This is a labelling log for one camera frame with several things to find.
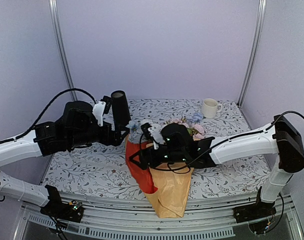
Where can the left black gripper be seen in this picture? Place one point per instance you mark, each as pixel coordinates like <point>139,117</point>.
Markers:
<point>117,139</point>

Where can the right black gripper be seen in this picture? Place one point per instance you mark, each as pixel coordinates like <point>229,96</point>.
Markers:
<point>143,153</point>

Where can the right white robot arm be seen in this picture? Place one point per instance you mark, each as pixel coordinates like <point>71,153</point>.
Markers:
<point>279,138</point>

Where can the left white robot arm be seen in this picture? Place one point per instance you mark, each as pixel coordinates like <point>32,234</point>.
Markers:
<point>20,148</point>

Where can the tall black vase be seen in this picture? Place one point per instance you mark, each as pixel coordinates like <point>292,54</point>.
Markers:
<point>120,108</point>

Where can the floral patterned tablecloth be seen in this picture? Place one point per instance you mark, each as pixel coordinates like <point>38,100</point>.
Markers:
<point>101,171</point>

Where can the white ceramic mug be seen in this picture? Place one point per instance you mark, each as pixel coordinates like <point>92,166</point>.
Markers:
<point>210,108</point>

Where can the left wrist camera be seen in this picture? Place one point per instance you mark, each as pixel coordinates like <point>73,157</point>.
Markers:
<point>100,108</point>

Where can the aluminium front rail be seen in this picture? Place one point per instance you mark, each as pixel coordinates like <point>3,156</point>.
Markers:
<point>204,219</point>

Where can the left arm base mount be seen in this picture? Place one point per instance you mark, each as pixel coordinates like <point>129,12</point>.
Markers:
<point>55,208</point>

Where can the left aluminium frame post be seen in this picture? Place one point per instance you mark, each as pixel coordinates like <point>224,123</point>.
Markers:
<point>53,7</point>

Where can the aluminium frame post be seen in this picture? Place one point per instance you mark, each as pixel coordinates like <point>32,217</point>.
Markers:
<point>253,53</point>
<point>53,7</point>

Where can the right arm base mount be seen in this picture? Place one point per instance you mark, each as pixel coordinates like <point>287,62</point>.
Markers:
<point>254,211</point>

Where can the right aluminium frame post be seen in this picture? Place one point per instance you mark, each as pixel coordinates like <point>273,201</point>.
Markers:
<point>253,53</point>

